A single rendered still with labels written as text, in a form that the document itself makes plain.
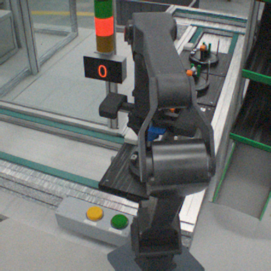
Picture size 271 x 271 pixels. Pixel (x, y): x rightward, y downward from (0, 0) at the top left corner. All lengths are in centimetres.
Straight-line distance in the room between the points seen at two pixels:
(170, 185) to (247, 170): 56
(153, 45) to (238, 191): 55
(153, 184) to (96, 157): 77
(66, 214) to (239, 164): 47
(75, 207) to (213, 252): 39
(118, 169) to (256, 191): 39
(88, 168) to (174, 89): 75
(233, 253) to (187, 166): 65
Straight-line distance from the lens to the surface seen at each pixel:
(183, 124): 61
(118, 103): 65
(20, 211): 111
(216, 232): 103
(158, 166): 37
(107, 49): 98
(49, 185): 101
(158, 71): 41
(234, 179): 92
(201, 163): 38
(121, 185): 97
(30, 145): 123
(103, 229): 90
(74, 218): 92
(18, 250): 102
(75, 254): 98
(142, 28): 52
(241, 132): 82
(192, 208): 95
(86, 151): 117
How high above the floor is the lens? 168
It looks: 39 degrees down
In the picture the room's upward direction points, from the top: straight up
